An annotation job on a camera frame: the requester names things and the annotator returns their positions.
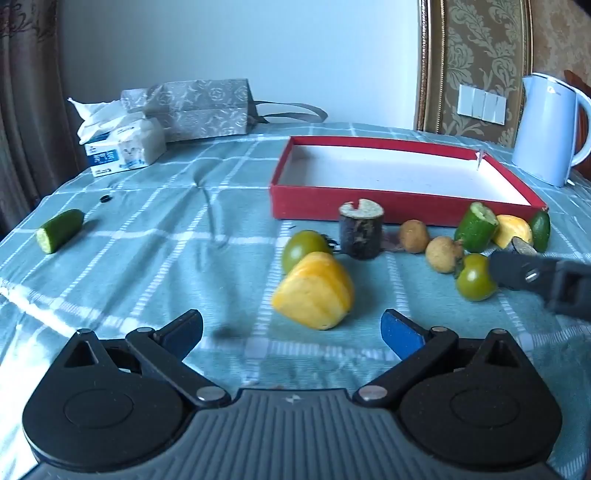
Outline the short green cucumber piece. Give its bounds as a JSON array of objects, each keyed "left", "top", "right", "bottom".
[{"left": 37, "top": 209, "right": 86, "bottom": 254}]

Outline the grey patterned gift bag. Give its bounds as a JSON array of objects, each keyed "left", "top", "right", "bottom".
[{"left": 121, "top": 78, "right": 328, "bottom": 143}]

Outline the green tomato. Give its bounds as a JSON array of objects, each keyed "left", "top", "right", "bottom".
[
  {"left": 455, "top": 253, "right": 499, "bottom": 302},
  {"left": 281, "top": 229, "right": 333, "bottom": 274}
]

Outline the brown longan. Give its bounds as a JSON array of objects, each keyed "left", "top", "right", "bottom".
[
  {"left": 425, "top": 236, "right": 464, "bottom": 274},
  {"left": 399, "top": 220, "right": 431, "bottom": 254}
]

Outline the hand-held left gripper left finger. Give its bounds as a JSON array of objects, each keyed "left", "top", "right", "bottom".
[{"left": 62, "top": 309, "right": 232, "bottom": 409}]

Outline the small green avocado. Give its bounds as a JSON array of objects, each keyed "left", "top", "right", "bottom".
[{"left": 529, "top": 210, "right": 551, "bottom": 253}]

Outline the white wall switch panel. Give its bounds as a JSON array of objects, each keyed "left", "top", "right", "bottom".
[{"left": 458, "top": 84, "right": 508, "bottom": 124}]

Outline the light blue electric kettle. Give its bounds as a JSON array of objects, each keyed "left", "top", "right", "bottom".
[{"left": 512, "top": 74, "right": 591, "bottom": 188}]

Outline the red shallow cardboard box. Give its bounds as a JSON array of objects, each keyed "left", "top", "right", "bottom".
[{"left": 269, "top": 135, "right": 549, "bottom": 228}]

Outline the notched dark cylinder chunk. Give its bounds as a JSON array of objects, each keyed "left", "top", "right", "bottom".
[{"left": 338, "top": 198, "right": 385, "bottom": 260}]

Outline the white and blue tissue pack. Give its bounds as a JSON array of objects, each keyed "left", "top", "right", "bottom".
[{"left": 68, "top": 98, "right": 167, "bottom": 178}]

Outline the round dark cylinder chunk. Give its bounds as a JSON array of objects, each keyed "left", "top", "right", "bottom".
[{"left": 507, "top": 236, "right": 539, "bottom": 257}]

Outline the brown patterned curtain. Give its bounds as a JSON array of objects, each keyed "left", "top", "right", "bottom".
[{"left": 0, "top": 0, "right": 70, "bottom": 241}]

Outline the thick green cucumber chunk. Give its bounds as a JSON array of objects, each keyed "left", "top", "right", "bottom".
[{"left": 454, "top": 202, "right": 500, "bottom": 254}]

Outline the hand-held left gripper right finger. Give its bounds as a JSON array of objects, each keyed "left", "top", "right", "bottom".
[{"left": 353, "top": 309, "right": 532, "bottom": 409}]

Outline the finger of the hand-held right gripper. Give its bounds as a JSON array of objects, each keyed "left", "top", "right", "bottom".
[{"left": 490, "top": 250, "right": 591, "bottom": 320}]

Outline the large yellow melon piece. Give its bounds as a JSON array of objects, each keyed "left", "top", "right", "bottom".
[{"left": 271, "top": 251, "right": 355, "bottom": 331}]

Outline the small yellow melon piece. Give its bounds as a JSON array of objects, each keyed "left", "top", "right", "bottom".
[{"left": 490, "top": 215, "right": 534, "bottom": 250}]

